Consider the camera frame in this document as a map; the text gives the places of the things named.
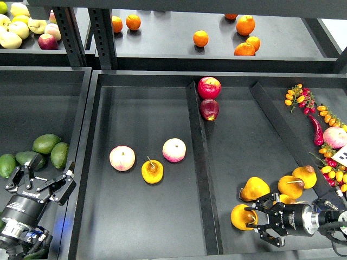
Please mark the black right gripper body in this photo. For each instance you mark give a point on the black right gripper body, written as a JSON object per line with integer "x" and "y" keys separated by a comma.
{"x": 291, "y": 219}

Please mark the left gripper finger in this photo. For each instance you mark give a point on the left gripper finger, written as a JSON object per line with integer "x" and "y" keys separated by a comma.
{"x": 64, "y": 187}
{"x": 26, "y": 172}

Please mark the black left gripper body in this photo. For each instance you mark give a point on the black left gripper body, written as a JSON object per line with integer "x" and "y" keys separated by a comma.
{"x": 26, "y": 206}

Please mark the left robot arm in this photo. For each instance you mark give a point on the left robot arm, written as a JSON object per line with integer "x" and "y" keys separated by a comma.
{"x": 22, "y": 235}

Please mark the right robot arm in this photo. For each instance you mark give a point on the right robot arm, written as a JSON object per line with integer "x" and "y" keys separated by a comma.
{"x": 326, "y": 221}

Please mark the yellow pear lying right tray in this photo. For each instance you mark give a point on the yellow pear lying right tray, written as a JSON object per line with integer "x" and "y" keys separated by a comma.
{"x": 254, "y": 188}

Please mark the yellow pear behind gripper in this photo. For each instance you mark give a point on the yellow pear behind gripper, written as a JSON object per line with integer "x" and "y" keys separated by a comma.
{"x": 283, "y": 198}

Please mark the green avocado far left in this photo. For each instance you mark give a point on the green avocado far left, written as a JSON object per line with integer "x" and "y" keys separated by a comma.
{"x": 7, "y": 163}

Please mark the dark green avocado under gripper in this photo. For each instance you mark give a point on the dark green avocado under gripper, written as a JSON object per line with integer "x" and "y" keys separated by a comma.
{"x": 27, "y": 156}

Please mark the yellow pear low right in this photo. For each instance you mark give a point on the yellow pear low right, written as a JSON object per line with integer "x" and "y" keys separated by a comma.
{"x": 291, "y": 186}

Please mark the green avocado upright left tray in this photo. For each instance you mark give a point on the green avocado upright left tray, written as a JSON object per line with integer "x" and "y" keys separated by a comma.
{"x": 59, "y": 155}

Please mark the green avocado bottom left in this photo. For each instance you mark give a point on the green avocado bottom left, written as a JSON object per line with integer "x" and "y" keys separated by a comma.
{"x": 40, "y": 254}

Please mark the green avocado top left tray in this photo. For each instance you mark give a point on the green avocado top left tray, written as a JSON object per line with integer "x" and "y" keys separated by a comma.
{"x": 44, "y": 144}

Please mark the yellow pear with stem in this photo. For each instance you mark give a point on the yellow pear with stem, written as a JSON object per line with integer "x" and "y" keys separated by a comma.
{"x": 152, "y": 171}

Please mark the pink apple left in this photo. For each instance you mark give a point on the pink apple left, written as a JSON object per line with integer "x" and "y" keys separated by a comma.
{"x": 122, "y": 158}

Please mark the pink apple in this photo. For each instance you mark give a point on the pink apple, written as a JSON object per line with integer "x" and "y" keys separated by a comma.
{"x": 335, "y": 137}
{"x": 122, "y": 158}
{"x": 174, "y": 150}

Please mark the red chili pepper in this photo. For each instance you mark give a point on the red chili pepper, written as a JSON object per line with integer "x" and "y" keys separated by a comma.
{"x": 318, "y": 132}

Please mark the black left tray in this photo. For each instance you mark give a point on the black left tray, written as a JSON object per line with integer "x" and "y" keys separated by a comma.
{"x": 42, "y": 100}

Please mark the black tray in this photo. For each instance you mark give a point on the black tray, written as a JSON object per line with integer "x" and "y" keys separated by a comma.
{"x": 42, "y": 100}
{"x": 160, "y": 182}

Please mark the pink apple far right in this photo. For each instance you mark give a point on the pink apple far right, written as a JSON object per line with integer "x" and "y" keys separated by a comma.
{"x": 335, "y": 137}

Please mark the black centre tray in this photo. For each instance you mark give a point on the black centre tray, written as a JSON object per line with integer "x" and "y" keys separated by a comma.
{"x": 160, "y": 182}

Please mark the dark red apple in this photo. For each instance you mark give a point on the dark red apple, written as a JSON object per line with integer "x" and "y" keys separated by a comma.
{"x": 209, "y": 109}

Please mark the cherry tomato bunch top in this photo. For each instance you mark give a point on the cherry tomato bunch top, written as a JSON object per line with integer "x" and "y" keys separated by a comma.
{"x": 301, "y": 97}

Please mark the bright red apple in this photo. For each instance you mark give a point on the bright red apple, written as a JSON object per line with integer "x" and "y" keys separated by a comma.
{"x": 209, "y": 87}

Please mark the red apple on shelf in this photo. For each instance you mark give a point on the red apple on shelf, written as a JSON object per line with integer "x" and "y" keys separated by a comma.
{"x": 47, "y": 42}

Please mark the orange front right shelf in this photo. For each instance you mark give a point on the orange front right shelf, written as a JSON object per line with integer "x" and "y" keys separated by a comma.
{"x": 244, "y": 49}

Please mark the orange centre shelf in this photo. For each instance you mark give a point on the orange centre shelf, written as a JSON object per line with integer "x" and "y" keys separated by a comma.
{"x": 200, "y": 38}

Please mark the large orange right shelf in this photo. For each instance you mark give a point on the large orange right shelf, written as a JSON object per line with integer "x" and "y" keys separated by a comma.
{"x": 245, "y": 25}

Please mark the orange leftmost shelf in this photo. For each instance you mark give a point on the orange leftmost shelf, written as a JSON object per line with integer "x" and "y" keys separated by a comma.
{"x": 117, "y": 24}

